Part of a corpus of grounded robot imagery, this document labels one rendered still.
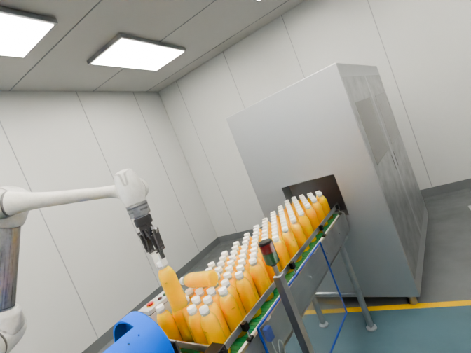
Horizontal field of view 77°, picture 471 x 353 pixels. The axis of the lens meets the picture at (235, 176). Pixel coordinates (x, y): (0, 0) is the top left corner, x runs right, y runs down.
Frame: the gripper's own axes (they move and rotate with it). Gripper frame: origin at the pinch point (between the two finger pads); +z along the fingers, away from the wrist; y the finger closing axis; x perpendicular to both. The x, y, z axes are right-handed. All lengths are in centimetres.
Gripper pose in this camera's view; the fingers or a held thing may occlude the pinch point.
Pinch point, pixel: (159, 259)
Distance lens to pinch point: 137.4
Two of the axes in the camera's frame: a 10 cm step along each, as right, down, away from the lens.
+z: 3.6, 9.3, 0.6
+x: 5.7, -2.8, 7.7
